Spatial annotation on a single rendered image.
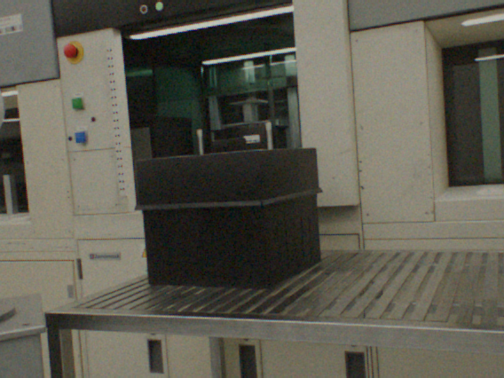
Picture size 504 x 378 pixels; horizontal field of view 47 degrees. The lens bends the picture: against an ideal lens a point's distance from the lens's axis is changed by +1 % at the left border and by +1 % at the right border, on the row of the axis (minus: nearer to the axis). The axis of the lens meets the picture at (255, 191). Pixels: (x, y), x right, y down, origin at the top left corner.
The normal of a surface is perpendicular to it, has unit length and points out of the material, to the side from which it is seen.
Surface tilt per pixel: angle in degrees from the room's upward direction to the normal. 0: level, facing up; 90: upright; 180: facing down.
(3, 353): 90
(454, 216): 90
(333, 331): 90
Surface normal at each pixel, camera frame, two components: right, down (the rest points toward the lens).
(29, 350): 0.37, 0.02
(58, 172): -0.39, 0.07
